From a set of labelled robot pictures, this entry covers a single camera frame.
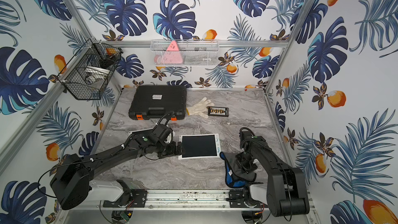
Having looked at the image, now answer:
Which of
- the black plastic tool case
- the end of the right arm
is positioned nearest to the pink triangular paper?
the black plastic tool case

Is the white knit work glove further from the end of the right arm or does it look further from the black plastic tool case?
the end of the right arm

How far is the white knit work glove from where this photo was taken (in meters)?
1.09
